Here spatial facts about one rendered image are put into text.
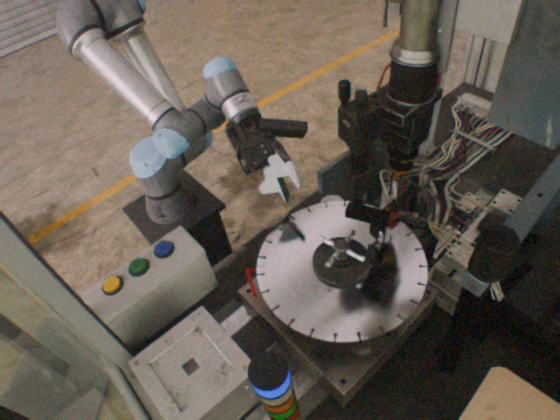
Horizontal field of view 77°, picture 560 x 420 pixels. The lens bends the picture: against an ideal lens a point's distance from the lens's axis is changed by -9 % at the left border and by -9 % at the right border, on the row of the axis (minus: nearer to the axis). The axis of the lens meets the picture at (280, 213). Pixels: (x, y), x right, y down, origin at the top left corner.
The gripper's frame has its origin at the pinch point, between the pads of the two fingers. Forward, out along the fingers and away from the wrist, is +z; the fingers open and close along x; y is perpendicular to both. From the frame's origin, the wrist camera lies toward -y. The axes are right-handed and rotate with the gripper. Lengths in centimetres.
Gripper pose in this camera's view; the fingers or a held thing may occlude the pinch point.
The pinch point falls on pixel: (294, 192)
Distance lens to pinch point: 83.2
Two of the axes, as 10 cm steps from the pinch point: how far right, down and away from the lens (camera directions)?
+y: -8.7, 4.2, -2.5
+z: 4.6, 8.8, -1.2
